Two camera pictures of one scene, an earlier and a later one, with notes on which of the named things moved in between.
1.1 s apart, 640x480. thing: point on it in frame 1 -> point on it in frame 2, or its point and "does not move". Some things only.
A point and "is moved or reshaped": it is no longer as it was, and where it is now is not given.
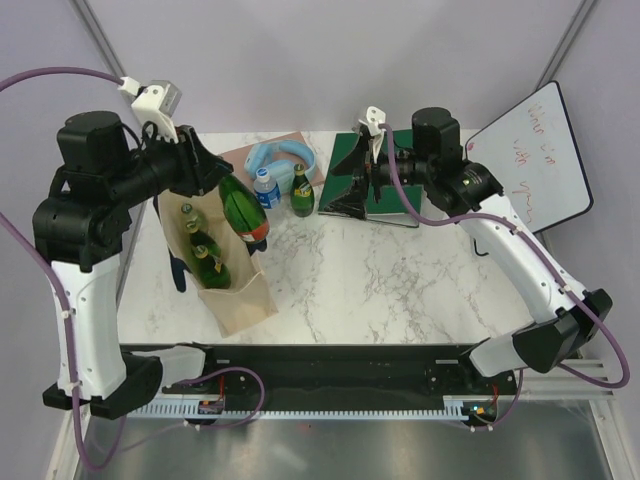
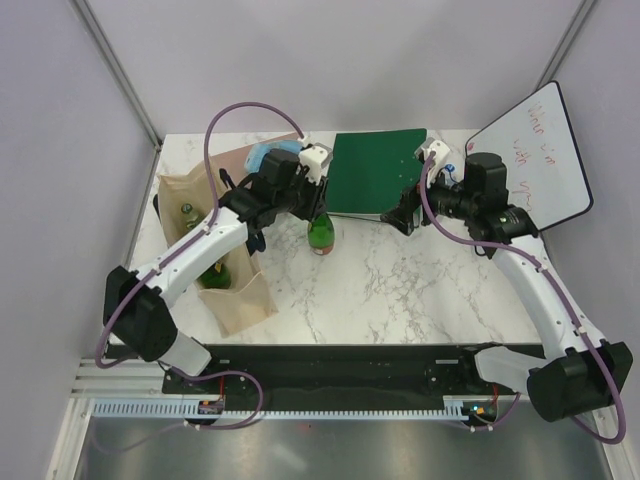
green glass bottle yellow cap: (191, 219) does not move
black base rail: (340, 374) does not move
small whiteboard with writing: (533, 154) does not move
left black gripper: (198, 167) -> (317, 197)
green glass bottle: (244, 213) is moved or reshaped
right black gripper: (359, 163) -> (401, 217)
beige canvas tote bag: (249, 296) does not move
